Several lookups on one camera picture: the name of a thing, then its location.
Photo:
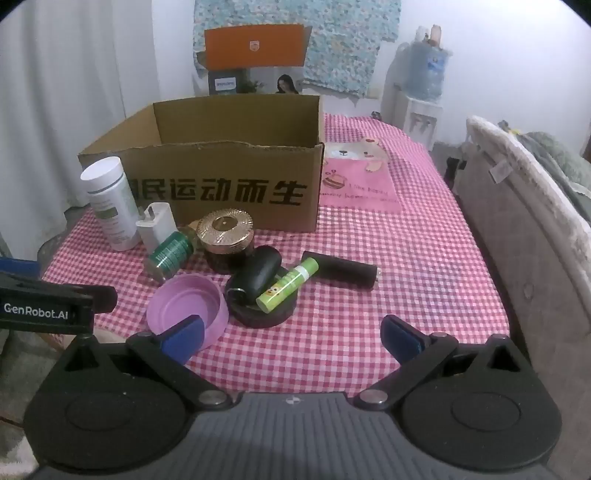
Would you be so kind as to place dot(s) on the blue water jug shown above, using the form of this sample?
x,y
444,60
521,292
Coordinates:
x,y
427,69

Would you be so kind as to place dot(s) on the pink checkered tablecloth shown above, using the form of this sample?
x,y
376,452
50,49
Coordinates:
x,y
369,277

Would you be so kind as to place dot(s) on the white water dispenser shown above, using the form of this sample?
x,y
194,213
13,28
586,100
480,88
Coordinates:
x,y
420,120

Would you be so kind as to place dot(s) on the purple plastic bowl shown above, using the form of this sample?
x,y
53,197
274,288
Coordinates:
x,y
184,295

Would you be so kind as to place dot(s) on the grey blanket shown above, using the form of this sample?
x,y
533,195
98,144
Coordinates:
x,y
554,152

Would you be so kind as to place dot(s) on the green lip balm tube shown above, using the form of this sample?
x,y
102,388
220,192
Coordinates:
x,y
286,284

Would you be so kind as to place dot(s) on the bed with blankets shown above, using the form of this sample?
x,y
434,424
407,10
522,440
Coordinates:
x,y
531,184

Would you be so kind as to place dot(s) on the small green bottle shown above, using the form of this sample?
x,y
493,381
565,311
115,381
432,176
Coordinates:
x,y
168,256

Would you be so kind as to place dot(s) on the white wall socket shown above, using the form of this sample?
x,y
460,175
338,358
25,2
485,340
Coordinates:
x,y
376,92

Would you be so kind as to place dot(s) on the floral wall cloth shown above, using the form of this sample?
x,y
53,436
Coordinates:
x,y
341,46

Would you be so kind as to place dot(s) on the gold faceted round lid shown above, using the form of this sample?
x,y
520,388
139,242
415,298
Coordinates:
x,y
224,230

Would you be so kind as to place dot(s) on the grey mattress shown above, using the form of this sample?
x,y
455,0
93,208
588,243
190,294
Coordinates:
x,y
531,286

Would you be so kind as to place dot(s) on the orange printed appliance box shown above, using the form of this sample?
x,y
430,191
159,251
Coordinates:
x,y
254,46

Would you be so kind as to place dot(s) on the white curtain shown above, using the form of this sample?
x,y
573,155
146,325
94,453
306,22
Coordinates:
x,y
69,92

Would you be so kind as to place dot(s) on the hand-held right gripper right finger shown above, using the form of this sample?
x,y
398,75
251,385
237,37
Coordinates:
x,y
400,336

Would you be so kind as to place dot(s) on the white charger plug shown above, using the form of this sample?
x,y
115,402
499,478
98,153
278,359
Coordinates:
x,y
154,228

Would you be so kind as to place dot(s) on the brown cardboard box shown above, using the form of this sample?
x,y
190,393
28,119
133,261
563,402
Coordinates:
x,y
207,170

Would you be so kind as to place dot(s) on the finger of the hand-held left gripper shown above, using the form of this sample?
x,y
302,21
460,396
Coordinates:
x,y
18,267

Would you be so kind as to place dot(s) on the white bottle with green label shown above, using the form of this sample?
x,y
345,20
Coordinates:
x,y
108,194

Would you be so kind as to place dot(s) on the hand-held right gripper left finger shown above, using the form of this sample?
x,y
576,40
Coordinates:
x,y
182,337

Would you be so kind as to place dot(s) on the pink paper sheet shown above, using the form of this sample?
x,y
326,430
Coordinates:
x,y
364,180

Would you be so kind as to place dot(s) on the black tape roll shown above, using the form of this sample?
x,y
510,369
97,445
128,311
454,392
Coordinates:
x,y
258,318

